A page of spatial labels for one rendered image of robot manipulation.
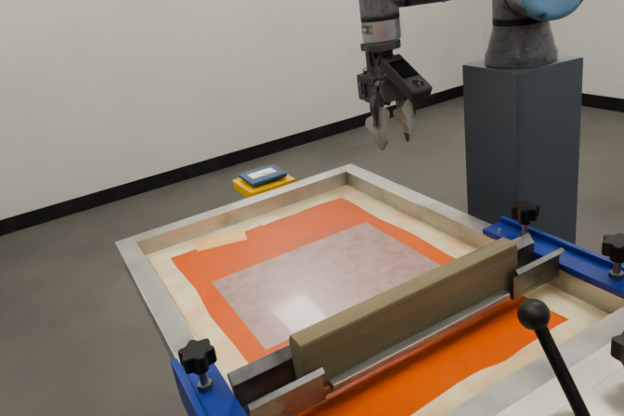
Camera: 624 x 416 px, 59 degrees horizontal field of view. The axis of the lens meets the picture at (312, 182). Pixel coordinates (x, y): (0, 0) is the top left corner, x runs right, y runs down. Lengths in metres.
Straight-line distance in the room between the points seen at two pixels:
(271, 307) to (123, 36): 3.50
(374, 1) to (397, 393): 0.68
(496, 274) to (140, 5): 3.74
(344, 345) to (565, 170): 0.82
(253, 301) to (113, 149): 3.48
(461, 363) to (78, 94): 3.74
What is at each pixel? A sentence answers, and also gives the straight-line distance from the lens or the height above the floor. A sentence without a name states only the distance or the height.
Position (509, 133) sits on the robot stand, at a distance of 1.27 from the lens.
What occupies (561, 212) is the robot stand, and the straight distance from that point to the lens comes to 1.42.
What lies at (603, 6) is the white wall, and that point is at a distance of 5.12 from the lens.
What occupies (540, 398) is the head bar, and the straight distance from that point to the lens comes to 0.63.
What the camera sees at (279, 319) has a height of 0.95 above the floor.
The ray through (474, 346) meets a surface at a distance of 0.82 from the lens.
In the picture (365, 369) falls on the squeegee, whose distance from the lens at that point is 0.73.
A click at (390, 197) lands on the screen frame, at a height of 0.98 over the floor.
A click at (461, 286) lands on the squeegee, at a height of 1.03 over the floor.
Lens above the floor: 1.47
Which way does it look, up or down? 22 degrees down
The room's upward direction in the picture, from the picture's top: 8 degrees counter-clockwise
